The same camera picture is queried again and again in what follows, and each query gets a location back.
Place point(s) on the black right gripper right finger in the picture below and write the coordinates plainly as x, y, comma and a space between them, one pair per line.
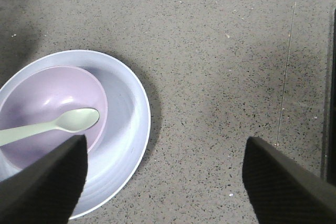
281, 191

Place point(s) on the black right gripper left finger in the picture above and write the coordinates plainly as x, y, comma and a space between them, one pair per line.
48, 190

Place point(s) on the pale green plastic spoon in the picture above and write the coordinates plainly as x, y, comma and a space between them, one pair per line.
72, 121

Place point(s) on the purple plastic bowl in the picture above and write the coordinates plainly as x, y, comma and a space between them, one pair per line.
42, 97

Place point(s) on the blue plastic plate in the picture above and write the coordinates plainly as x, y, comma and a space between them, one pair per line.
116, 157

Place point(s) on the black induction cooktop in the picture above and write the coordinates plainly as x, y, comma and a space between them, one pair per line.
328, 140

